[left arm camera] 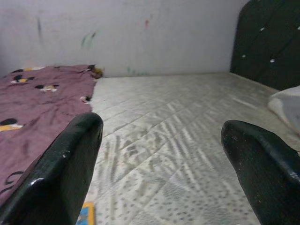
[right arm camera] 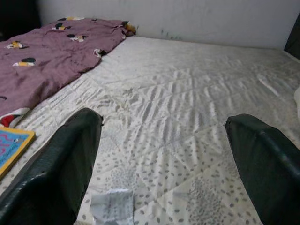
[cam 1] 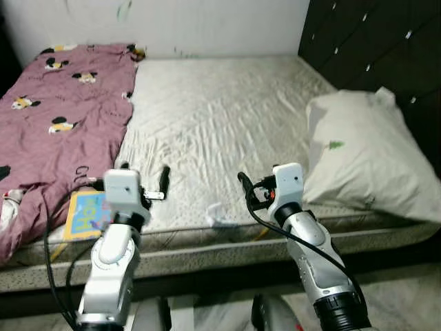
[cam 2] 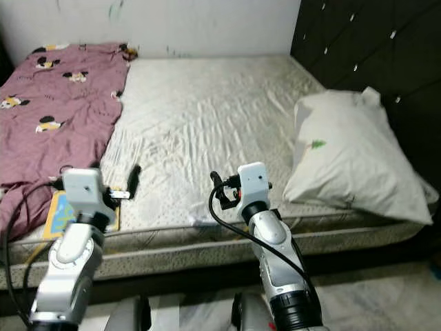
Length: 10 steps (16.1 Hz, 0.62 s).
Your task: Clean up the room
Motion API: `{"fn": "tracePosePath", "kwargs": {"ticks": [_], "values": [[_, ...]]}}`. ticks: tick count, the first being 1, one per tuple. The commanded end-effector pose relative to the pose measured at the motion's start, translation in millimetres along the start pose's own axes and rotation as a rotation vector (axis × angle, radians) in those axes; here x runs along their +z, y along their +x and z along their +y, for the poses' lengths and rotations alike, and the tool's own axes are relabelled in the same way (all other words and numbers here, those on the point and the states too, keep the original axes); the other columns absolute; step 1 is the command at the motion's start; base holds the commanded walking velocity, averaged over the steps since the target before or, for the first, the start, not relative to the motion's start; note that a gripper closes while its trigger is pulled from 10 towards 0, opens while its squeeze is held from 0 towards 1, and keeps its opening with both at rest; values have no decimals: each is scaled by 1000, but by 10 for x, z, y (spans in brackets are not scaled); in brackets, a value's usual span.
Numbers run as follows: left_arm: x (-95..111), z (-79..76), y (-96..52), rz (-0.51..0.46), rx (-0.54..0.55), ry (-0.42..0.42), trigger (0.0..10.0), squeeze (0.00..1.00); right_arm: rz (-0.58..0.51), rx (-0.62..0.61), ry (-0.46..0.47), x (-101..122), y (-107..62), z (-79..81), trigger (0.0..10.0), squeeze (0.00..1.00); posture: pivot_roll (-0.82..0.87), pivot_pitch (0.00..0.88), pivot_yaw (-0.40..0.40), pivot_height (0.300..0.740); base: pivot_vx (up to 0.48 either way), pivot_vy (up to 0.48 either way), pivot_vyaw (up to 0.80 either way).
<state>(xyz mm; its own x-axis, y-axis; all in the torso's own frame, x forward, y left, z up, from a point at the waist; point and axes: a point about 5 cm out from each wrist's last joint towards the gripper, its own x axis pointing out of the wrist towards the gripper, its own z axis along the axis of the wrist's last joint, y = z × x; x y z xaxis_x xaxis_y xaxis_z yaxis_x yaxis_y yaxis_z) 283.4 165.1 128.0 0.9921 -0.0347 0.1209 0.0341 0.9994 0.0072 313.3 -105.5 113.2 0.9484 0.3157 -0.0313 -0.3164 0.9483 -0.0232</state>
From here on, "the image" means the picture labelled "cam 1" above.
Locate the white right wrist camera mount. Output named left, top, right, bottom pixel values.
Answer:
left=271, top=163, right=305, bottom=205

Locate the colourful children's book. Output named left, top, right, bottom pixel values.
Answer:
left=63, top=190, right=114, bottom=242

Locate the grey right robot leg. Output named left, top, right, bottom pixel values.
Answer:
left=249, top=293, right=304, bottom=331

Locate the white pillow with tree print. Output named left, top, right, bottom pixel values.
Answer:
left=302, top=86, right=441, bottom=223

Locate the grey left robot leg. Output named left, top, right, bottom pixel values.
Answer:
left=131, top=297, right=173, bottom=331

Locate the dark tufted headboard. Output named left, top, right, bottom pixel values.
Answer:
left=298, top=0, right=441, bottom=177

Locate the grey quilted mattress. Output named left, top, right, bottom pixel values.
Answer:
left=0, top=55, right=441, bottom=294

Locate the grey robot leg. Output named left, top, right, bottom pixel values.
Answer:
left=249, top=293, right=304, bottom=331
left=131, top=297, right=173, bottom=331

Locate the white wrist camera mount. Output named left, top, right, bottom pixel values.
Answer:
left=103, top=169, right=151, bottom=216
left=271, top=163, right=305, bottom=205

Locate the dark bed base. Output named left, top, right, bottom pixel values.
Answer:
left=0, top=238, right=441, bottom=321

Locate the pink cartoon mouse blanket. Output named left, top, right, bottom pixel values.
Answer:
left=0, top=43, right=147, bottom=266

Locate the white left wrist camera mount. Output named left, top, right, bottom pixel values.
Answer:
left=103, top=169, right=151, bottom=216

